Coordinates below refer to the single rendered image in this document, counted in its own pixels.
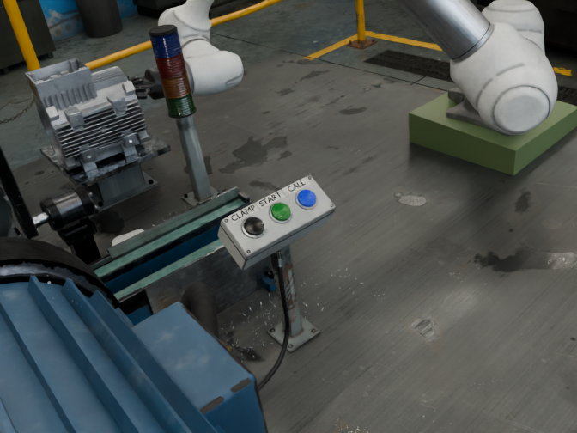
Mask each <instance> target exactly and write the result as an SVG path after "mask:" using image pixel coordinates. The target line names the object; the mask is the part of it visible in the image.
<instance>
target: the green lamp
mask: <svg viewBox="0 0 577 433"><path fill-rule="evenodd" d="M165 100H166V103H167V109H168V112H169V114H170V115H171V116H174V117H180V116H185V115H187V114H190V113H192V112H194V110H195V104H194V101H193V97H192V92H190V93H189V94H188V95H186V96H184V97H180V98H176V99H170V98H167V97H165Z"/></svg>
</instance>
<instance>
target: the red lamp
mask: <svg viewBox="0 0 577 433"><path fill-rule="evenodd" d="M155 62H156V65H157V68H158V72H159V75H160V77H161V78H164V79H172V78H176V77H179V76H183V75H184V74H185V73H186V72H187V70H186V67H185V60H184V56H183V53H182V52H181V53H180V54H179V55H177V56H174V57H171V58H155Z"/></svg>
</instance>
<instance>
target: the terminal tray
mask: <svg viewBox="0 0 577 433"><path fill-rule="evenodd" d="M73 59H75V60H74V61H70V60H72V59H70V60H67V61H64V62H61V63H58V64H53V65H50V66H46V67H44V68H41V69H37V70H33V71H29V72H33V73H31V74H29V72H27V73H25V76H26V78H27V81H28V84H29V87H30V89H31V90H32V93H33V97H34V99H35V100H36V99H37V100H38V101H36V103H37V104H38V105H39V106H40V107H41V108H42V107H43V108H44V109H43V108H42V110H43V111H44V110H45V109H46V108H48V107H52V106H55V108H56V109H57V110H58V109H60V110H63V109H64V107H66V108H69V106H72V107H73V106H74V105H75V104H77V105H79V104H80V102H82V103H84V102H85V100H87V101H90V99H92V98H93V99H94V100H95V99H96V97H97V96H98V95H97V92H96V89H95V86H94V81H93V78H92V75H91V72H90V69H89V67H87V65H85V64H84V63H82V62H81V61H80V60H79V59H77V58H73ZM82 67H84V68H83V69H81V68H82ZM38 81H41V82H38ZM40 104H41V105H40ZM45 111H46V110H45ZM45 111H44V112H45Z"/></svg>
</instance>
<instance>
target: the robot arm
mask: <svg viewBox="0 0 577 433"><path fill-rule="evenodd" d="M214 1H215V0H187V1H186V3H185V4H183V5H181V6H177V7H176V8H170V9H167V10H165V11H164V12H163V13H162V14H161V16H160V18H159V21H158V26H161V25H168V24H170V25H174V26H176V27H177V30H178V33H179V40H180V44H181V47H182V53H183V56H184V60H185V67H186V70H187V74H188V78H189V83H190V85H191V92H192V95H198V96H204V95H214V94H218V93H221V92H224V91H227V90H229V89H231V88H234V87H236V86H237V85H239V84H240V82H241V80H242V78H243V74H244V70H243V65H242V62H241V59H240V57H239V56H238V55H237V54H235V53H232V52H227V51H219V50H218V49H217V48H215V47H213V46H212V45H211V44H210V29H211V21H210V19H209V11H210V6H211V4H212V3H213V2H214ZM394 1H395V2H396V3H397V4H398V5H399V6H400V7H401V8H402V9H403V10H404V11H405V12H406V13H407V14H408V15H409V16H410V17H411V18H412V19H413V20H414V21H415V22H416V23H417V24H418V25H419V27H420V28H421V29H422V30H423V31H424V32H425V33H426V34H427V35H428V36H429V37H430V38H431V39H432V40H433V41H434V42H435V43H436V44H437V45H438V46H439V47H440V48H441V49H442V50H443V51H444V53H445V54H446V55H447V56H448V57H449V58H450V59H451V61H450V75H451V78H452V80H453V81H454V83H455V84H456V85H457V86H458V87H459V88H451V89H449V92H448V96H447V97H448V98H449V99H451V100H452V101H455V102H457V103H458V105H457V106H455V107H451V108H449V109H447V110H446V116H447V117H448V118H449V119H458V120H462V121H464V122H467V123H471V124H473V125H478V126H481V127H484V128H487V129H490V130H493V131H497V132H500V134H502V135H505V136H514V135H520V134H524V133H527V132H528V131H530V130H532V129H534V128H535V127H537V126H538V125H540V124H541V123H542V122H543V121H544V120H545V119H547V118H548V117H549V116H550V114H551V112H552V110H553V108H554V106H555V104H556V98H557V91H558V88H557V82H556V76H555V73H554V71H553V69H552V67H551V65H550V62H549V60H548V59H547V58H546V56H545V51H544V22H543V19H542V16H541V15H540V13H539V11H538V8H536V7H535V6H534V5H533V3H531V2H529V1H526V0H496V1H494V2H492V3H491V4H490V5H489V6H487V7H485V8H484V10H483V11H482V13H481V12H480V11H479V10H478V9H477V7H476V6H475V5H474V4H473V3H472V2H471V1H470V0H394ZM126 77H127V80H128V81H131V82H132V84H133V85H134V87H135V89H136V92H135V94H136V96H137V99H138V100H146V99H147V95H149V96H150V98H152V99H153V100H157V99H161V98H165V96H164V92H163V89H162V85H161V79H160V75H159V72H158V68H157V67H155V68H150V69H146V70H145V73H144V77H139V76H134V77H132V78H131V79H129V76H126Z"/></svg>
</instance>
